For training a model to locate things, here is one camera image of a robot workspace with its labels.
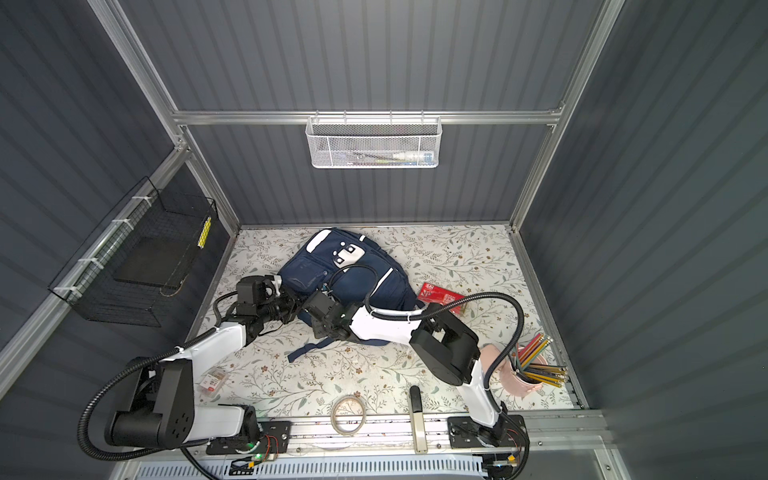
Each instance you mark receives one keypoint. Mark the navy blue student backpack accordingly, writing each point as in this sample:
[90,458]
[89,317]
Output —
[350,265]

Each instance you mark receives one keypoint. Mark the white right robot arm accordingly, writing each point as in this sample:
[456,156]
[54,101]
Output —
[445,345]

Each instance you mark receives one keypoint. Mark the small clear eraser box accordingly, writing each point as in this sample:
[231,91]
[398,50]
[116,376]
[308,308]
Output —
[212,380]

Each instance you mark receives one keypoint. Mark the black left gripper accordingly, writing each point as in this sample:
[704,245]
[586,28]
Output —
[294,303]

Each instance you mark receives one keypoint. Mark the beige stapler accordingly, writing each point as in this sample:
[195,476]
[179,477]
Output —
[420,443]

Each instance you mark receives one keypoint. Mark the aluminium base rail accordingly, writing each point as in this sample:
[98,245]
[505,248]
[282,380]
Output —
[393,433]

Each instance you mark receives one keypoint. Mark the white wire mesh basket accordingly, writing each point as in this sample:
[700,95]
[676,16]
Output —
[387,142]

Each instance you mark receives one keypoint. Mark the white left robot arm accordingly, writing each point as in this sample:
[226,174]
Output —
[156,406]

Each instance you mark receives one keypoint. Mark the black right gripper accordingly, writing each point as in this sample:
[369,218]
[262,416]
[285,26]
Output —
[318,328]

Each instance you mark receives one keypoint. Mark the red card box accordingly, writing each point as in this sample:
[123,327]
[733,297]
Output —
[431,293]

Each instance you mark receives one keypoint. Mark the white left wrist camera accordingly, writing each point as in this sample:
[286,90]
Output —
[273,285]

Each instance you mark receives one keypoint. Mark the coloured pencils bundle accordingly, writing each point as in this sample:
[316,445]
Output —
[530,363]

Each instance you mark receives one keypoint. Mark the clear tape roll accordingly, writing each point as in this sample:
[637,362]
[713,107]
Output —
[348,415]

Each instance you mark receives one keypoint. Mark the black wire basket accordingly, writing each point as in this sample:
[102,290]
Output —
[135,270]

